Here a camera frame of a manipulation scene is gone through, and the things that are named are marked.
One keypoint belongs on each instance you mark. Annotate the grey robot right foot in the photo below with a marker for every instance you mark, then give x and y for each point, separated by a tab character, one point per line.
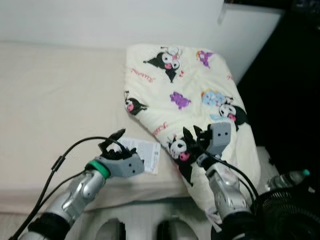
170	230

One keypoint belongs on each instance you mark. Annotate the black cabinet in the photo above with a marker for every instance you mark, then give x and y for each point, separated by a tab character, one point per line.
290	100

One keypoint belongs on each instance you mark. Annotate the beige bed mattress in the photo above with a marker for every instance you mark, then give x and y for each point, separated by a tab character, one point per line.
60	100

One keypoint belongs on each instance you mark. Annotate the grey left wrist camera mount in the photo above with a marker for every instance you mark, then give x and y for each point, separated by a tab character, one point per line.
127	166

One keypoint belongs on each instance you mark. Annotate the clear bottle green cap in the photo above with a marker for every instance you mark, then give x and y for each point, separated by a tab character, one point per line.
287	179

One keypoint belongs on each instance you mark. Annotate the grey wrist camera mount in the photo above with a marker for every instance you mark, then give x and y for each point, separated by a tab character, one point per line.
220	137
127	166

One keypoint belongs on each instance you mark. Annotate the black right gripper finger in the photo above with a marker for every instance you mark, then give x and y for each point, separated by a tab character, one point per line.
188	138
198	133

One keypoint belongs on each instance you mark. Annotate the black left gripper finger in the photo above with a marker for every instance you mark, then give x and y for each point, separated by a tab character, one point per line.
118	135

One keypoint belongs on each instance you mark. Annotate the cream cartoon print blanket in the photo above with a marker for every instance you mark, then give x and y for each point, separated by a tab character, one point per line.
190	75

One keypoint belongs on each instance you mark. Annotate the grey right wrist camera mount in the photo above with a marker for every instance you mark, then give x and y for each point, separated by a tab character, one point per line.
220	137

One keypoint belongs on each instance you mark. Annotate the white board panel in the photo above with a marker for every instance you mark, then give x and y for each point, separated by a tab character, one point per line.
250	35

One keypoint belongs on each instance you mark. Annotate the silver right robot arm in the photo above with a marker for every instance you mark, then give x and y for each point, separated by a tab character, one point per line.
227	187

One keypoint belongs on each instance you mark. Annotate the white printed booklet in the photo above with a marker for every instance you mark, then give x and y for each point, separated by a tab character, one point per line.
147	152

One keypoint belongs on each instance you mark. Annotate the black floor fan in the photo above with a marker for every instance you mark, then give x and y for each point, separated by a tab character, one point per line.
285	215

